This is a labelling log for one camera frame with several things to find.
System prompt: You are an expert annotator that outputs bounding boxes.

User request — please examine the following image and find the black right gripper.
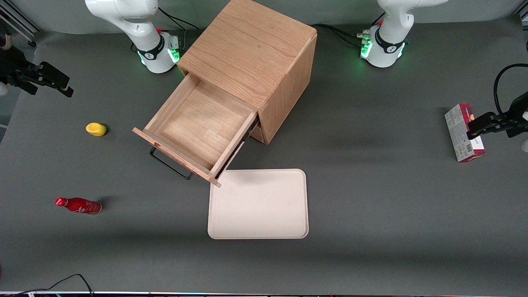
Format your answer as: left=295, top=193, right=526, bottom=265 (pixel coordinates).
left=0, top=45, right=74, bottom=98

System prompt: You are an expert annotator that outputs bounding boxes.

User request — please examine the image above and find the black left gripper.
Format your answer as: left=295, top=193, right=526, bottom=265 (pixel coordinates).
left=467, top=91, right=528, bottom=140

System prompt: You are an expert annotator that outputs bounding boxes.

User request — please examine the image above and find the black metal drawer handle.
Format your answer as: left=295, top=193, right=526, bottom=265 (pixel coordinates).
left=149, top=147, right=194, bottom=180

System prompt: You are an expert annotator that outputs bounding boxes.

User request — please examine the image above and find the wooden oak drawer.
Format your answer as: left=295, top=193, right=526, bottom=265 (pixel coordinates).
left=132, top=72, right=260, bottom=188

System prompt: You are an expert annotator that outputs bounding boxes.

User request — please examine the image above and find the red grey cardboard box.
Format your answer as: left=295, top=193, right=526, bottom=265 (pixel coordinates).
left=444, top=103, right=486, bottom=163

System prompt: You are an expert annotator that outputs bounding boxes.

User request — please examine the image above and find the red soda bottle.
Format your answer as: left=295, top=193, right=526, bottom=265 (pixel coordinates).
left=55, top=197, right=102, bottom=215

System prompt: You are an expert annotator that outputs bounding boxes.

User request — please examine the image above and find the wooden oak cabinet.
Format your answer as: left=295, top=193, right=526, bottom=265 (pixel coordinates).
left=177, top=0, right=318, bottom=145

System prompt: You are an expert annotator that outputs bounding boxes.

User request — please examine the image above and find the beige plastic tray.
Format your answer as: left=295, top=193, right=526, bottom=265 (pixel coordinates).
left=207, top=169, right=309, bottom=240

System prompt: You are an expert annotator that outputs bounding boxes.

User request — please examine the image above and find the black looped gripper cable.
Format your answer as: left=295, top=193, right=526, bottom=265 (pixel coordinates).
left=493, top=64, right=528, bottom=119

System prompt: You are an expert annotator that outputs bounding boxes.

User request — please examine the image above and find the aluminium frame rail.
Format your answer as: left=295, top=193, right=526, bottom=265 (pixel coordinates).
left=0, top=3, right=42, bottom=48

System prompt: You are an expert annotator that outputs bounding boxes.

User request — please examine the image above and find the black right base cable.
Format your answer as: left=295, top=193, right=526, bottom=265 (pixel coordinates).
left=158, top=7, right=200, bottom=32

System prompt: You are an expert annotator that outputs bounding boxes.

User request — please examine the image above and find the black base cable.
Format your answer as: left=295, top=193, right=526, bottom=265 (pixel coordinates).
left=311, top=23, right=372, bottom=48
left=158, top=7, right=200, bottom=32

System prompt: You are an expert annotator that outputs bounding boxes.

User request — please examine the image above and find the black left base cable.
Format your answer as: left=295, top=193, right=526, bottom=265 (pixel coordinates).
left=311, top=23, right=372, bottom=48

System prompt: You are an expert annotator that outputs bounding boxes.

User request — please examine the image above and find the thin black table cable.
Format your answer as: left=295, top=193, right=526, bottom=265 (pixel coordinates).
left=16, top=273, right=94, bottom=296

